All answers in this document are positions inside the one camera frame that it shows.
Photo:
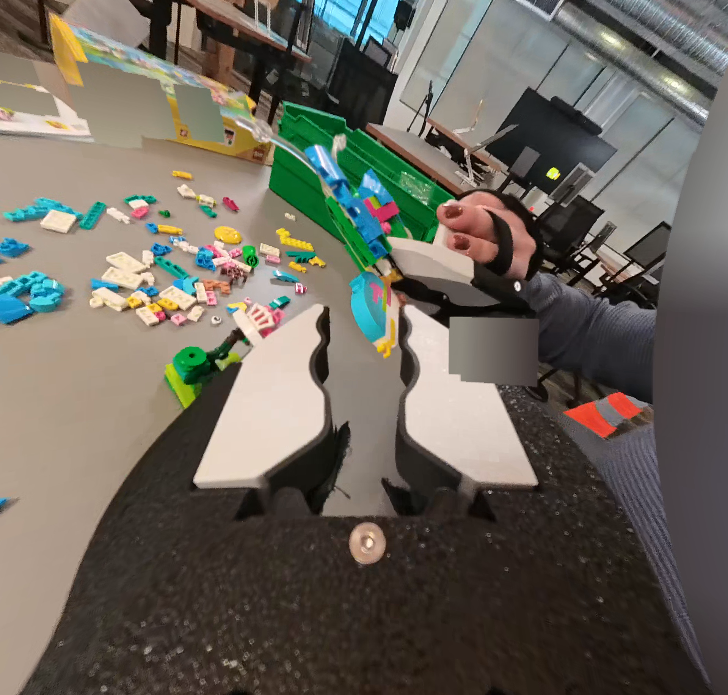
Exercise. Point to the orange grey striped object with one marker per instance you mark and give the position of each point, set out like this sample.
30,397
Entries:
597,413

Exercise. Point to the person's dark knit sweater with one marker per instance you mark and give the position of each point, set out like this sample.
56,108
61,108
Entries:
637,479

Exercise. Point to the black office chair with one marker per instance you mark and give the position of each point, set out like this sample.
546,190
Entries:
569,228

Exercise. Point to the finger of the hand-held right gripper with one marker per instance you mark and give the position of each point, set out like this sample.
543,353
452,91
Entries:
475,295
432,259

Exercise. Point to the yellow lego set box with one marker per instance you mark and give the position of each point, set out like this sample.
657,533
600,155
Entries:
244,129

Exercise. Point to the green lego plant model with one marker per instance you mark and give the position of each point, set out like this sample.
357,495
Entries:
190,362

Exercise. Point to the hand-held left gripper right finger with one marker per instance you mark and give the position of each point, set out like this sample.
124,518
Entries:
460,433

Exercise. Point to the person's right hand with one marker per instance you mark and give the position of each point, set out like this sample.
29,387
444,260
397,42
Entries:
472,222

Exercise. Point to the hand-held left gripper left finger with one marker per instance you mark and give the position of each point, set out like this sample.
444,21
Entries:
273,405

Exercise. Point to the pile of loose lego bricks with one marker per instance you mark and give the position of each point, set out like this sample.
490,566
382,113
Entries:
125,268

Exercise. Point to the large black monitor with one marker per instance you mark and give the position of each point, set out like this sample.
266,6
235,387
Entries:
546,131

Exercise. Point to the round turquoise pink lego wing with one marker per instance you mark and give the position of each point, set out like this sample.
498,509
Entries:
369,308

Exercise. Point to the silver spiral air duct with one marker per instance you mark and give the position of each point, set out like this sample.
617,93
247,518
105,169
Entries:
625,29

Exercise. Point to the person's right forearm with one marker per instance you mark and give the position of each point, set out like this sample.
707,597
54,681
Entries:
597,331

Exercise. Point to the wooden table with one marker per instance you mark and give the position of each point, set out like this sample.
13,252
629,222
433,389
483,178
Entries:
421,148
227,6

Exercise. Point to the lego instruction booklet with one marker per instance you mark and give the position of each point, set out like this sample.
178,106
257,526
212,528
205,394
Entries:
45,126

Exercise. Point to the green plastic bin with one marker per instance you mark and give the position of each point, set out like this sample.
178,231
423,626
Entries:
296,177

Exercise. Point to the blue green lego butterfly assembly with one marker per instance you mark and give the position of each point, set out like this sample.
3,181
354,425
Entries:
364,217

